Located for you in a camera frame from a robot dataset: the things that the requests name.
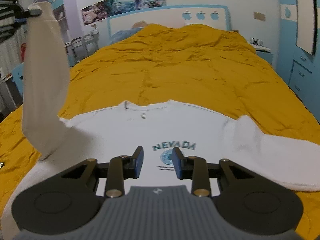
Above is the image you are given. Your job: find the white Nevada sweatshirt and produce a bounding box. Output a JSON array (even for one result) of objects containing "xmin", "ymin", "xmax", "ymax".
[{"xmin": 1, "ymin": 2, "xmax": 319, "ymax": 239}]

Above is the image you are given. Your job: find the white curtain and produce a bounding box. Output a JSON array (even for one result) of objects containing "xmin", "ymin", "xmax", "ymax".
[{"xmin": 1, "ymin": 0, "xmax": 26, "ymax": 74}]

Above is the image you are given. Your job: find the blue smiley desk chair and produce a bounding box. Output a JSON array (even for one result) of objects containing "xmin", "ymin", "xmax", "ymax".
[{"xmin": 11, "ymin": 63, "xmax": 24, "ymax": 96}]

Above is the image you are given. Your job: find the grey metal cart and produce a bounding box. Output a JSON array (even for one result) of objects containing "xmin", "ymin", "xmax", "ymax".
[{"xmin": 65, "ymin": 33, "xmax": 99, "ymax": 67}]

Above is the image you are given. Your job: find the blue pillow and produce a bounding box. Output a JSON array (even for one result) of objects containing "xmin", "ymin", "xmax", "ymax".
[{"xmin": 109, "ymin": 27, "xmax": 143, "ymax": 45}]

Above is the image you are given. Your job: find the mustard yellow bed quilt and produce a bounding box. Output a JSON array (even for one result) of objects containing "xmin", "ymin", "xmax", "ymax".
[{"xmin": 0, "ymin": 23, "xmax": 320, "ymax": 240}]

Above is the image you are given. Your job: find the white blue headboard with apples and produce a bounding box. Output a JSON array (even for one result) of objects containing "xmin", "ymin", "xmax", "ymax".
[{"xmin": 107, "ymin": 4, "xmax": 231, "ymax": 40}]

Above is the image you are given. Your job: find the blue wardrobe with mirror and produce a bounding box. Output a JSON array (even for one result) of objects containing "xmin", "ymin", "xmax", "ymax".
[{"xmin": 276, "ymin": 0, "xmax": 319, "ymax": 119}]

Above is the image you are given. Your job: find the wall shelf unit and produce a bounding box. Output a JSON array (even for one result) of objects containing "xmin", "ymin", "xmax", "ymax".
[{"xmin": 34, "ymin": 0, "xmax": 70, "ymax": 44}]

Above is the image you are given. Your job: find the anime poster on wall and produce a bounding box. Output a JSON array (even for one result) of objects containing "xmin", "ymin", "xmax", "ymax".
[{"xmin": 81, "ymin": 0, "xmax": 167, "ymax": 25}]

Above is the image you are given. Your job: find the beige wall switch plate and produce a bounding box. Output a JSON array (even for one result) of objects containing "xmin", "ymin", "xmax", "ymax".
[{"xmin": 253, "ymin": 12, "xmax": 266, "ymax": 22}]

